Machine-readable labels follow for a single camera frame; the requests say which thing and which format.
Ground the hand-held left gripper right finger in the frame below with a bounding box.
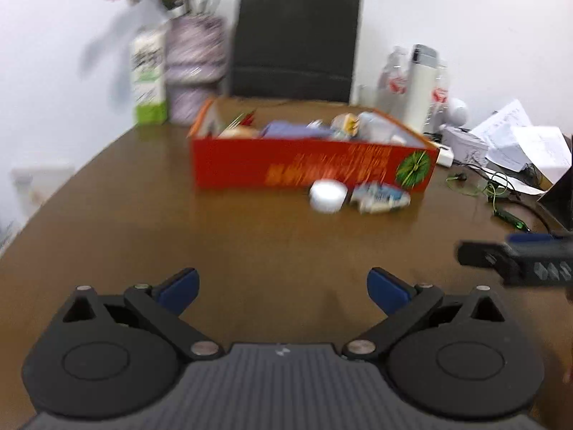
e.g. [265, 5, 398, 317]
[342, 268, 511, 361]

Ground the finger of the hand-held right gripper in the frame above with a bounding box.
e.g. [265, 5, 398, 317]
[457, 241, 522, 284]
[507, 231, 573, 252]

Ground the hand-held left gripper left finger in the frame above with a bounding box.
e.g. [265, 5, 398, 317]
[54, 268, 225, 361]

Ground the blue white packet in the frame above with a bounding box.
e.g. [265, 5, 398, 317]
[349, 183, 411, 214]

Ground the large white round container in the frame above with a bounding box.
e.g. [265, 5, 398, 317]
[309, 180, 348, 214]

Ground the red cardboard box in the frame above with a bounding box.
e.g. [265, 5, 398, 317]
[190, 97, 442, 192]

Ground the white paper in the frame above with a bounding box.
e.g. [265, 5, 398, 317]
[218, 126, 261, 139]

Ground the yellow white cube box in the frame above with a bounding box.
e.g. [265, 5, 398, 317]
[332, 114, 360, 139]

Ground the red rose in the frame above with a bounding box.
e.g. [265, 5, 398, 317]
[224, 111, 258, 128]

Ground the purple knitted pouch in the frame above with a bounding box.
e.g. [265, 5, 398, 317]
[261, 121, 333, 140]

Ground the wooden desktop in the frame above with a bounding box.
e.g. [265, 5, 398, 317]
[0, 96, 573, 430]

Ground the green translucent device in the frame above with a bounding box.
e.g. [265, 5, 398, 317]
[493, 207, 530, 232]

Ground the dark flat panel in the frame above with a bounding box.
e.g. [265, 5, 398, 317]
[536, 134, 573, 230]

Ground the stack of white papers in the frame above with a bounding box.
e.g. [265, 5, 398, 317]
[470, 99, 568, 185]

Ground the white power strip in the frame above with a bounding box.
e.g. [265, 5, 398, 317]
[432, 143, 456, 167]

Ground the white tin box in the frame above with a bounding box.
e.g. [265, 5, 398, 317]
[441, 125, 490, 157]

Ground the white plastic container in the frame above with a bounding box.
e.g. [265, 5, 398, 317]
[358, 112, 406, 145]

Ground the clear plastic bottle red label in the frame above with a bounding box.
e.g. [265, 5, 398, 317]
[377, 47, 410, 115]
[430, 60, 451, 123]

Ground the white thermos bottle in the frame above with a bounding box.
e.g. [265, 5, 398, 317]
[404, 44, 438, 132]

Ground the white green milk carton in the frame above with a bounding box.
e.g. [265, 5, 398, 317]
[131, 29, 169, 126]

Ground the purple vase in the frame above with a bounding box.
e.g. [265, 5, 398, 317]
[165, 14, 227, 126]

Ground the black paper bag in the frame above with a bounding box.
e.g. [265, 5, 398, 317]
[228, 0, 364, 104]

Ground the black cable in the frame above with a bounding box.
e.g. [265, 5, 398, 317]
[466, 161, 557, 234]

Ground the thin green cable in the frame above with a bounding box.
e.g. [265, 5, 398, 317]
[447, 172, 509, 199]

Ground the white round camera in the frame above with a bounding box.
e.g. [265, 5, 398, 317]
[447, 97, 469, 127]

